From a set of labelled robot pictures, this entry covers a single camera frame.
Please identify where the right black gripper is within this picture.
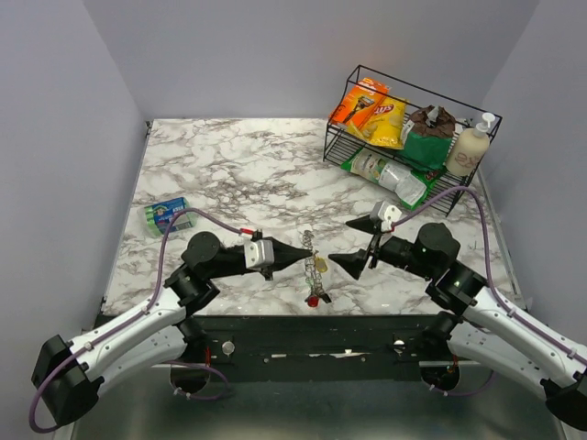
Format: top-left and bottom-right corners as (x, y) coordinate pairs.
(327, 212), (435, 280)

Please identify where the metal keyring holder with rings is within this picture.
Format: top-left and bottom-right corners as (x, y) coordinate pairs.
(302, 230), (329, 305)

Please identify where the yellow key tag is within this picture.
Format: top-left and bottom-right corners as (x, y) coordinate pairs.
(315, 258), (328, 273)

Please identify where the red key tag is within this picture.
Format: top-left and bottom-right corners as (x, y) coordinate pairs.
(307, 296), (319, 308)

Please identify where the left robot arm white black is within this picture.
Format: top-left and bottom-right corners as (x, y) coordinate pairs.
(28, 232), (312, 434)

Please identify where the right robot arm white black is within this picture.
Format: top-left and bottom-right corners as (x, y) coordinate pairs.
(329, 216), (586, 431)

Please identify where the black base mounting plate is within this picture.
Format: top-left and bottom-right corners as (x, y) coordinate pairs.
(94, 313), (478, 383)

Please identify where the dark green bag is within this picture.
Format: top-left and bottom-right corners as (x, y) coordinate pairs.
(401, 131), (452, 171)

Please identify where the yellow chips bag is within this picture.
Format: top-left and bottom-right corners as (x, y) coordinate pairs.
(347, 97), (406, 150)

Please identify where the green sponge pack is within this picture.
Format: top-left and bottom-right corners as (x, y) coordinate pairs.
(138, 197), (197, 237)

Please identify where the orange razor package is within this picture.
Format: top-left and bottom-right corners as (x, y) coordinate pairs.
(328, 77), (391, 128)

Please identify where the brown crumpled bag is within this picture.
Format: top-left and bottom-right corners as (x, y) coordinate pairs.
(409, 105), (456, 138)

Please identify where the cream lotion pump bottle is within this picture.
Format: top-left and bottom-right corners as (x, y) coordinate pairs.
(445, 113), (496, 177)

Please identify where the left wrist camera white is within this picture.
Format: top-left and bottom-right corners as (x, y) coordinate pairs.
(243, 239), (275, 270)

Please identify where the black wire basket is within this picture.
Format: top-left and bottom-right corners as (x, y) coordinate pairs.
(323, 64), (503, 215)

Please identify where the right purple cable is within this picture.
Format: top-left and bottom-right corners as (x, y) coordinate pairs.
(389, 185), (587, 368)

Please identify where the aluminium frame rail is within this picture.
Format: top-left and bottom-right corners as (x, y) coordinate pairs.
(54, 292), (583, 440)

